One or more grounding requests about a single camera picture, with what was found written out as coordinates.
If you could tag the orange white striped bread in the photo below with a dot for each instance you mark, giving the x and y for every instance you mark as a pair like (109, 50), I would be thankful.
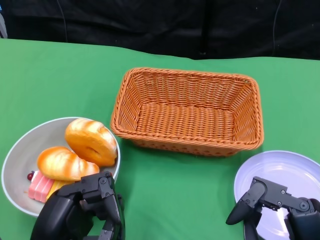
(62, 165)

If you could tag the black backdrop curtain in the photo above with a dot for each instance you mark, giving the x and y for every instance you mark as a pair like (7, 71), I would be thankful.
(150, 25)

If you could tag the grey metal stand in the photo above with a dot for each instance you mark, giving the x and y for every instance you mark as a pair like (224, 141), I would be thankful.
(3, 27)

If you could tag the yellow cake slice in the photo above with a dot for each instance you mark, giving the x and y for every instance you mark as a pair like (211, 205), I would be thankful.
(58, 186)

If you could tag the green tablecloth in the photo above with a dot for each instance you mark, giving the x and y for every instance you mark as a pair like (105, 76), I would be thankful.
(62, 87)

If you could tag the lavender plate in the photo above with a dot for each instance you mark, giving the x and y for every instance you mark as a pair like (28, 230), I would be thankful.
(275, 165)

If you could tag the pale grey-green bowl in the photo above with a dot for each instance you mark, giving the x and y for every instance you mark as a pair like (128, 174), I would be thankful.
(37, 140)

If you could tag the pink cake slice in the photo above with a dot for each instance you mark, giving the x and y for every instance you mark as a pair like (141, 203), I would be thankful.
(40, 187)

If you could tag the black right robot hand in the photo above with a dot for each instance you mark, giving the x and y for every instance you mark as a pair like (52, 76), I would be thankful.
(272, 195)

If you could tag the orange wicker basket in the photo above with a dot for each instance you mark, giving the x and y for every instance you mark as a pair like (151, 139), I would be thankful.
(187, 117)

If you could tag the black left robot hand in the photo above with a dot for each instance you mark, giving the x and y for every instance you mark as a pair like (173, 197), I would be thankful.
(75, 215)

